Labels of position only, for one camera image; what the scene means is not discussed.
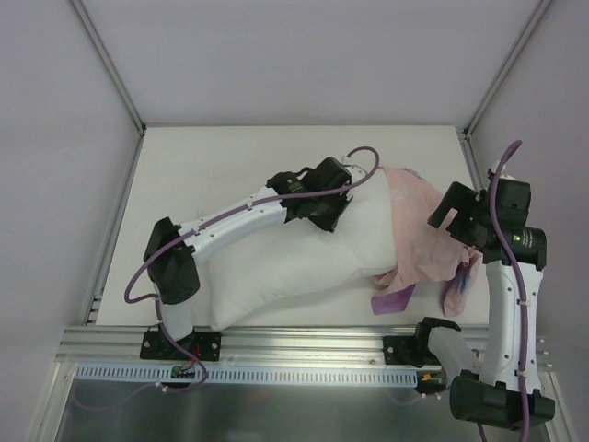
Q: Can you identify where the left aluminium corner post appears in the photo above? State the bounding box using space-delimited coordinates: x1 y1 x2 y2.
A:
68 0 147 134

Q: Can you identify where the right aluminium corner post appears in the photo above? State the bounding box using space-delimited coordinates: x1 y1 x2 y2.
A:
462 0 554 140

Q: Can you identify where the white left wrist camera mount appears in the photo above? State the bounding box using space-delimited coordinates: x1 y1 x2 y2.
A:
341 156 367 183

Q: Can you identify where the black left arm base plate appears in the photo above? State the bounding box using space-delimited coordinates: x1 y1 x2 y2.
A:
139 328 222 362

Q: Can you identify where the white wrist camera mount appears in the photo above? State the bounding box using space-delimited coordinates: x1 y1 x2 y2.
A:
487 160 515 183
341 156 367 183

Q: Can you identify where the white pillow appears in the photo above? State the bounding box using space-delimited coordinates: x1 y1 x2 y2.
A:
206 170 397 331

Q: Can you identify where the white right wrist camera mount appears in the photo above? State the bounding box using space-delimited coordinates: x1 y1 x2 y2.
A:
487 160 515 183

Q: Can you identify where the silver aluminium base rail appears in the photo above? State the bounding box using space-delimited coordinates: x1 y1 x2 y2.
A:
54 324 551 369

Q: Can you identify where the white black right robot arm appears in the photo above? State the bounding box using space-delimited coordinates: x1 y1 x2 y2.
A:
412 177 555 430

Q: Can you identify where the aluminium corner post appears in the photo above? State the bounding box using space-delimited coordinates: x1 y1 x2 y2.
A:
68 0 147 134
462 0 554 140

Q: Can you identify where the purple Elsa print pillowcase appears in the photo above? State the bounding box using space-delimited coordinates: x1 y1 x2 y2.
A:
371 167 482 318

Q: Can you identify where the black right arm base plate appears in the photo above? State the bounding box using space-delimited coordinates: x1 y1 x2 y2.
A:
382 335 440 368

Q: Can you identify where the white slotted cable duct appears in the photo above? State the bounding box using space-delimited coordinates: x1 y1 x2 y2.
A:
75 363 418 389

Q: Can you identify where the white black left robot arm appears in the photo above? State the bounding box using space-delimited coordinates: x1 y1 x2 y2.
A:
144 156 352 359

